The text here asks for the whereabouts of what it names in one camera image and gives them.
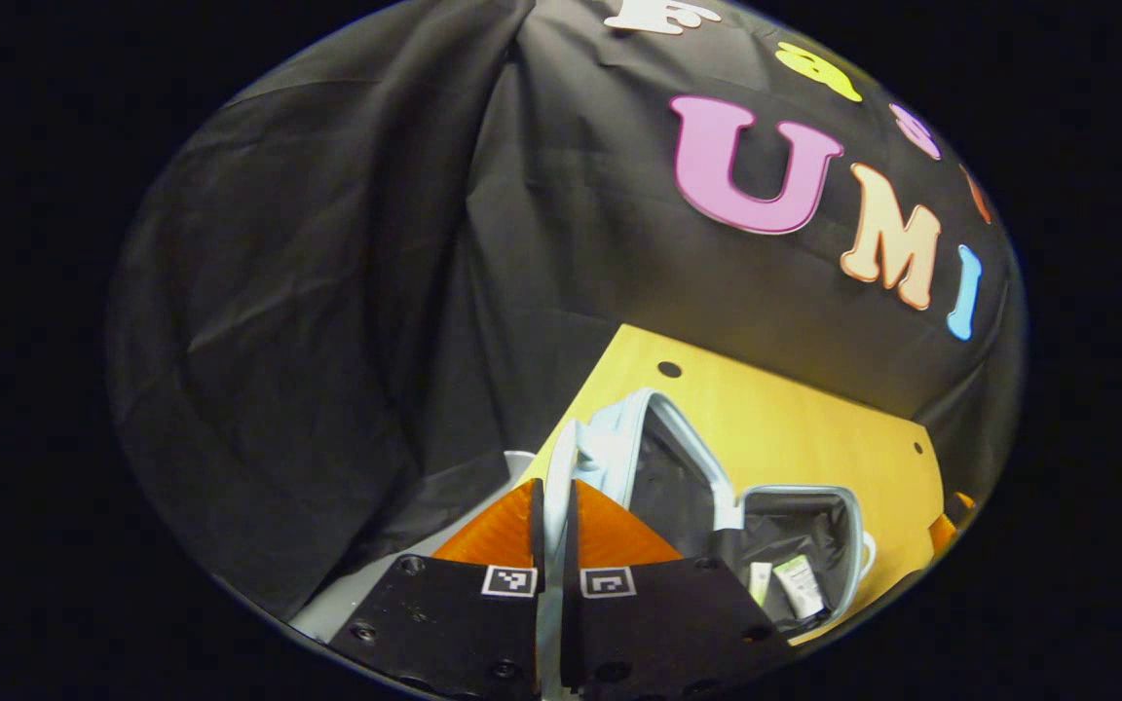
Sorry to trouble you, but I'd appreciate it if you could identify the black backdrop cloth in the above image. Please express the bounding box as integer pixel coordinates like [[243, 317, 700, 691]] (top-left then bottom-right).
[[105, 0, 1028, 624]]

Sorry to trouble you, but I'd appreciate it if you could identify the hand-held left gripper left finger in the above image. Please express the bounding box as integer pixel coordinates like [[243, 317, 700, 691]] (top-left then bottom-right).
[[327, 477, 544, 701]]

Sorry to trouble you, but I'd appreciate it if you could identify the white green skin care tube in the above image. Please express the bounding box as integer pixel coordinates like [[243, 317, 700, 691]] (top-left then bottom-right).
[[773, 555, 827, 621]]

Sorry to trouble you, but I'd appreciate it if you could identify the pale blue suitcase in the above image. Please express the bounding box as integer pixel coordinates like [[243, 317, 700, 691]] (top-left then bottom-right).
[[505, 387, 879, 701]]

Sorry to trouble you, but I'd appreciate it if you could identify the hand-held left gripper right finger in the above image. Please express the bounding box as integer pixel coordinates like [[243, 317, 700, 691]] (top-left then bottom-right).
[[561, 477, 798, 698]]

